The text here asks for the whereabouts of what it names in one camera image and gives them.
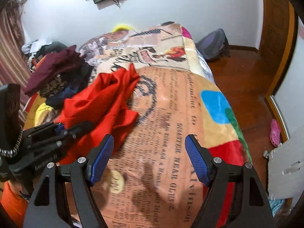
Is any red fleece jacket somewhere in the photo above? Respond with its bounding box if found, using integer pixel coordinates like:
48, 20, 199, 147
56, 64, 140, 165

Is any yellow garment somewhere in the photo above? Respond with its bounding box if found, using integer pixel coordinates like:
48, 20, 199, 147
34, 103, 57, 126

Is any brown patterned folded garment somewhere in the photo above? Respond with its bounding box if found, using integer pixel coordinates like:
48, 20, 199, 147
39, 74, 70, 98

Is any navy folded garment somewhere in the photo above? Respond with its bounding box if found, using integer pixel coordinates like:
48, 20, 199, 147
45, 63, 93, 110

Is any newspaper print blanket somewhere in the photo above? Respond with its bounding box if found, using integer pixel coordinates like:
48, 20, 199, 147
79, 22, 251, 227

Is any white foam board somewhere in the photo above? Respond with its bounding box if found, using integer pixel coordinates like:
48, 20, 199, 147
267, 127, 304, 200

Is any pink croc shoe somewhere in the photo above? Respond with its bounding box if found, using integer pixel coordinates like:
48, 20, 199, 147
269, 119, 281, 147

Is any maroon folded garment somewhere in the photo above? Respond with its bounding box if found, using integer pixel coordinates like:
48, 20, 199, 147
24, 45, 85, 96

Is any striped curtain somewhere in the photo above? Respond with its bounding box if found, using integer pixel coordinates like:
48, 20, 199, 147
1, 0, 30, 125

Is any yellow pillow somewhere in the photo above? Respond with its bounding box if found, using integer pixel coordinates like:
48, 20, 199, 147
112, 24, 134, 32

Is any grey backpack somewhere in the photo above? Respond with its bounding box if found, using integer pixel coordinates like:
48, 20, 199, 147
195, 28, 230, 61

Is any brown wooden door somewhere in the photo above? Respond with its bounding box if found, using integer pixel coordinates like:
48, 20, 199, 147
259, 0, 298, 96

